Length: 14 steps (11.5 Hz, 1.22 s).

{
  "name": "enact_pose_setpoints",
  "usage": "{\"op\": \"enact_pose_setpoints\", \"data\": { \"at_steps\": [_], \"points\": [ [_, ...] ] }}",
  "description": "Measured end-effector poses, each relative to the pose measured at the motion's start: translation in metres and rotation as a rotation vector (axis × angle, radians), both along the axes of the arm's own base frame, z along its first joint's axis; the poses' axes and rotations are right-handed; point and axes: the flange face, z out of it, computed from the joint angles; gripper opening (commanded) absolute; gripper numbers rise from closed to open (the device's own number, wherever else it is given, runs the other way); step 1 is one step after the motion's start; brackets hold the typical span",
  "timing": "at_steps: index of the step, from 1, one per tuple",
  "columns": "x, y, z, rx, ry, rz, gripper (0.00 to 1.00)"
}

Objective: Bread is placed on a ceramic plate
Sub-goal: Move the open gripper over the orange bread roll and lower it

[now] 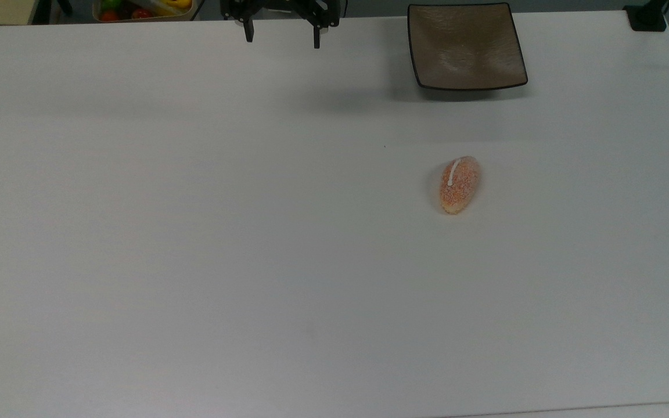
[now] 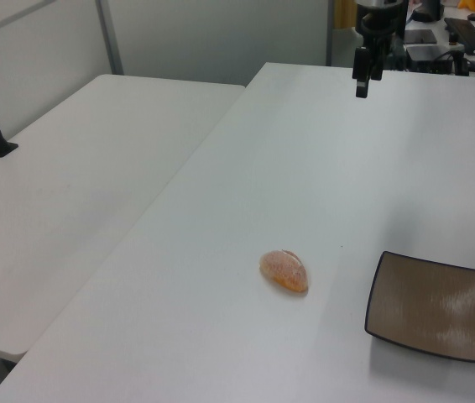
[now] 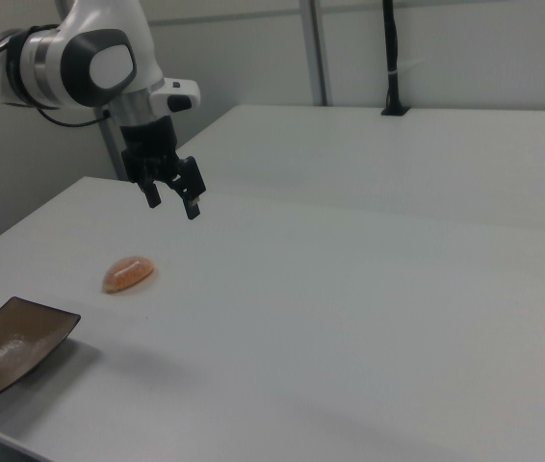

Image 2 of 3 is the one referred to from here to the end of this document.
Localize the black computer keyboard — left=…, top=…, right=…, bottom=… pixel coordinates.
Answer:
left=443, top=17, right=475, bottom=53

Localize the black electronics box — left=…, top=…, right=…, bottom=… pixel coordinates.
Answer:
left=404, top=44, right=472, bottom=77

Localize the orange crusty bread roll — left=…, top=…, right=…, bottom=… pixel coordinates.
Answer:
left=258, top=248, right=310, bottom=294

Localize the white side table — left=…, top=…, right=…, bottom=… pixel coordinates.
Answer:
left=0, top=73, right=248, bottom=364

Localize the black monitor stand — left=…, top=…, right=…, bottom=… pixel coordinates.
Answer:
left=409, top=0, right=444, bottom=24

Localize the brown square ceramic plate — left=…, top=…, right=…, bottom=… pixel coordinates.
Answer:
left=363, top=250, right=475, bottom=365

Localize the dark Franka gripper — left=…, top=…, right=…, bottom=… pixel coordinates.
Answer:
left=352, top=12, right=405, bottom=99

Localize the grey flat tray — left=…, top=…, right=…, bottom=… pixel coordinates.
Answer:
left=404, top=29, right=438, bottom=45

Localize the grey partition frame post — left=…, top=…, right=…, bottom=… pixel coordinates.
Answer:
left=93, top=0, right=124, bottom=77

